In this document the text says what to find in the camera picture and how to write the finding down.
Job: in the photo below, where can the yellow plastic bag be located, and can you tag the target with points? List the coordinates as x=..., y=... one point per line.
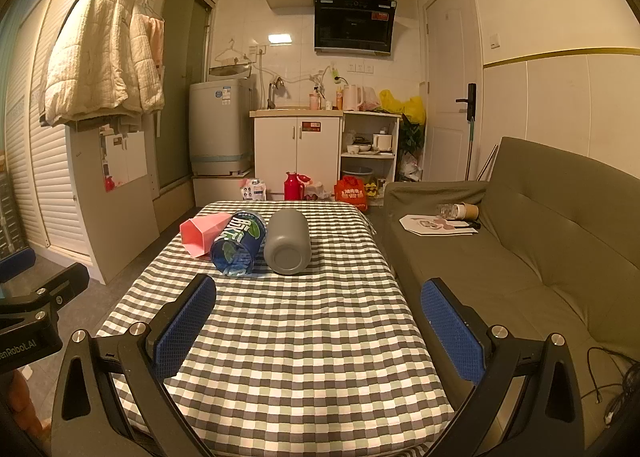
x=412, y=107

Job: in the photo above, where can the grey cup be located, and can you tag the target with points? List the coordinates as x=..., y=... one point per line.
x=287, y=242

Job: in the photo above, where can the white quilted jacket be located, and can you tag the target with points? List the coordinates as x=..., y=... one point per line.
x=95, y=57

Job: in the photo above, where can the red shopping bag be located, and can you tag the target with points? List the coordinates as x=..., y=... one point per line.
x=351, y=193

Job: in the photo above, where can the white electric kettle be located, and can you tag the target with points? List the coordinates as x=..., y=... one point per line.
x=351, y=98

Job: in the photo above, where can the white door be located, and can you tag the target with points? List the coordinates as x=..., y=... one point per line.
x=450, y=62

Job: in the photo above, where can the white washing machine stand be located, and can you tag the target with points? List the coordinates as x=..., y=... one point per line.
x=220, y=189

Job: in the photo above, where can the brown paper cup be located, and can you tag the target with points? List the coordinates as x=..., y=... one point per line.
x=469, y=210

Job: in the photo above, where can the white printed package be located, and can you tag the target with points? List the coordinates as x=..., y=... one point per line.
x=254, y=189

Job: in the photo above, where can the dark green plant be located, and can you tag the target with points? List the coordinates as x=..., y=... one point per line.
x=412, y=142

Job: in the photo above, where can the blue printed cup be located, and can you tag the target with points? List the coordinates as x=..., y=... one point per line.
x=235, y=252

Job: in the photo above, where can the white leaning board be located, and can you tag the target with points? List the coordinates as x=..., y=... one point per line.
x=115, y=217

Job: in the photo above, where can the metal faucet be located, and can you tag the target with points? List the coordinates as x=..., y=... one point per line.
x=272, y=92

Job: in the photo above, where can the red thermos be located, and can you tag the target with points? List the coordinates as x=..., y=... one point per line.
x=292, y=187

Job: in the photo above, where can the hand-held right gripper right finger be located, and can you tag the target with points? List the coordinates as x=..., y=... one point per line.
x=452, y=329

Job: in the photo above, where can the pink cup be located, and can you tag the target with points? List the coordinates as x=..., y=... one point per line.
x=197, y=234

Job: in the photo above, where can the white wall sockets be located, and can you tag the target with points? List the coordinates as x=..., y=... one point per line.
x=361, y=68

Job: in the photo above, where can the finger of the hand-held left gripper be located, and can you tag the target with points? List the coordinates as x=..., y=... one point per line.
x=65, y=282
x=15, y=264

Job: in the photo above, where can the frosted glass door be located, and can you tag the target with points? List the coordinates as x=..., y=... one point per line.
x=180, y=87

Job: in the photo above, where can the green mop stick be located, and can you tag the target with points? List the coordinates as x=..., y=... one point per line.
x=470, y=152

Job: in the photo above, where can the pink garment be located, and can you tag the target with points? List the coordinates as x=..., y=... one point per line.
x=156, y=37

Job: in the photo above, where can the green sofa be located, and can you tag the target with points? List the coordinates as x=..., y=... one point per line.
x=525, y=262

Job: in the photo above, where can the white sink cabinet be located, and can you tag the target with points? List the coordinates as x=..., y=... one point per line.
x=295, y=157

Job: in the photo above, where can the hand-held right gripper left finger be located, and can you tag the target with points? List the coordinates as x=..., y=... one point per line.
x=182, y=327

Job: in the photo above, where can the black range hood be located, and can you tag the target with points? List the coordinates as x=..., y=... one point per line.
x=352, y=22

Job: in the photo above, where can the clear plastic bottle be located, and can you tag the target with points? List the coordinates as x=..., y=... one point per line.
x=446, y=210

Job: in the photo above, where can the pink bottle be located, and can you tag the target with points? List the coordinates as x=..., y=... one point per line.
x=314, y=101

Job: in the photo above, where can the checkered tablecloth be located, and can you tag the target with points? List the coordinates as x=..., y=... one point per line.
x=300, y=347

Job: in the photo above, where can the white louvered wardrobe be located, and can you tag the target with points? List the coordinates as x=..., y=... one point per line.
x=50, y=177

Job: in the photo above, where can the white open shelf unit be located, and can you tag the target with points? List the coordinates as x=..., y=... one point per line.
x=395, y=147

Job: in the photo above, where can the white washing machine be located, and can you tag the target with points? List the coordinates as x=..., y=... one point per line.
x=220, y=122

